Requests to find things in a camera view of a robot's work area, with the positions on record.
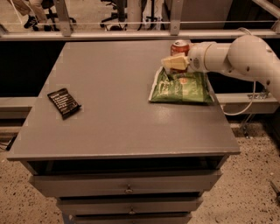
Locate bottom grey drawer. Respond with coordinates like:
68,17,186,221
73,213,192,224

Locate grey drawer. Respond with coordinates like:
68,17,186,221
30,170,221,198
58,195,202,215
73,213,192,224

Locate grey drawer cabinet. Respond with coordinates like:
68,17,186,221
6,39,242,224

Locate person legs in background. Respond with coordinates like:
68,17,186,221
7,0,52,32

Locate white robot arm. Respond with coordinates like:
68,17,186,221
161,35,280,102

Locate black office chair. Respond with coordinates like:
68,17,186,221
100,0,127,31

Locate green jalapeno chip bag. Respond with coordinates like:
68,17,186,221
149,67,214,103

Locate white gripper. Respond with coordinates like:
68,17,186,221
161,42,209,73

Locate black snack bar wrapper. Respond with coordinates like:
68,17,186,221
47,88,81,120

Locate metal railing frame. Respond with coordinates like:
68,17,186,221
0,0,280,41

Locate top grey drawer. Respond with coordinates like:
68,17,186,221
30,170,221,198

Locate red coke can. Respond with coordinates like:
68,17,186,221
171,39,191,71

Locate middle grey drawer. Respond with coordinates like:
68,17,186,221
58,195,202,215

